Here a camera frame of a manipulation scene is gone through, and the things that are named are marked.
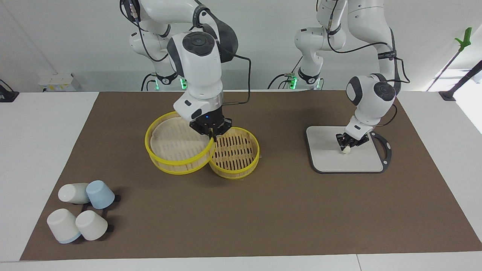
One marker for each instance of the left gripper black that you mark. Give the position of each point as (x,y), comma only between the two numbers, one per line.
(356,140)

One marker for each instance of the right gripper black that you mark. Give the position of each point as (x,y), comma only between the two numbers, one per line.
(211,119)

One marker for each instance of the white steamed bun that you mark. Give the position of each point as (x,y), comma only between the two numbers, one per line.
(346,150)

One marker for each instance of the yellow steamer lid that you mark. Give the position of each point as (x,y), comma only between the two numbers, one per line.
(169,143)

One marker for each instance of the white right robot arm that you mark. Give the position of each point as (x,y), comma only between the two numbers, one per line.
(196,64)

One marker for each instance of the yellow steamer basket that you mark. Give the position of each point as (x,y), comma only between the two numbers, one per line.
(233,172)

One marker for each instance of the white cutting board grey rim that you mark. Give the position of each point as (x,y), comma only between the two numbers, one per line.
(327,158)

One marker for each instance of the brown table mat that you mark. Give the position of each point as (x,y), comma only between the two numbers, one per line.
(263,210)

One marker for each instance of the black stand pole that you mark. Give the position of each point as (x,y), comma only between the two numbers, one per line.
(448,95)

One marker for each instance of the light blue plastic cup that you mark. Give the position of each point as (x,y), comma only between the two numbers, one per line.
(99,195)

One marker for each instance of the white cup blue rim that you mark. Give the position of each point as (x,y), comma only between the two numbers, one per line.
(71,193)
(62,226)

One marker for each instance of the white plastic cup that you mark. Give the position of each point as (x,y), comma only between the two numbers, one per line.
(91,226)

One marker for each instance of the green clip on thin rod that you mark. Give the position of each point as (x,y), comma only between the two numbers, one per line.
(464,39)

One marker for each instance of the white cardboard box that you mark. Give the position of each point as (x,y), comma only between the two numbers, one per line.
(60,82)

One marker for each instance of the black table clamp mount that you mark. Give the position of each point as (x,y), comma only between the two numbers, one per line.
(7,96)

